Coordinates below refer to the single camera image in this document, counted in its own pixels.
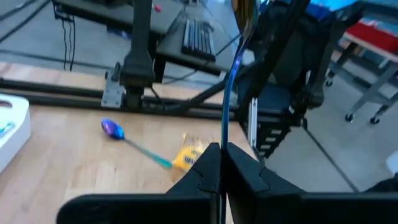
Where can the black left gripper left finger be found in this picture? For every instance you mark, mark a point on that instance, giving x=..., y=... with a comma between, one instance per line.
x=186, y=205

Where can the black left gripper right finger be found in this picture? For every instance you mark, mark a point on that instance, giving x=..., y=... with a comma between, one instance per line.
x=280, y=208

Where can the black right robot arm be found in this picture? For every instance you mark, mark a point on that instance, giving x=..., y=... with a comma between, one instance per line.
x=138, y=46

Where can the yellow ramen noodle packet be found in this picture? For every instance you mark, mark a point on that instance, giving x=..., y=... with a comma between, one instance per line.
x=189, y=154

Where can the grey desk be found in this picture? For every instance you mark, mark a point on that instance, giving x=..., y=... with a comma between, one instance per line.
x=169, y=51
x=109, y=15

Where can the black computer keyboard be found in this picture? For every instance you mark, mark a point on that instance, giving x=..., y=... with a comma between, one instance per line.
x=199, y=40

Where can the white plastic bin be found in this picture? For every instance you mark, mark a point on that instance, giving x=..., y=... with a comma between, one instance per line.
x=15, y=149

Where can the red top metal cart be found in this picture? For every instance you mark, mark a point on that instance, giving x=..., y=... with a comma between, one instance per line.
x=373, y=34

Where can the small red object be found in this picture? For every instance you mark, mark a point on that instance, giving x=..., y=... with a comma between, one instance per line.
x=158, y=8

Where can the black aluminium table frame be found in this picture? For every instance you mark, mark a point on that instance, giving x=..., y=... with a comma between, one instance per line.
x=77, y=102

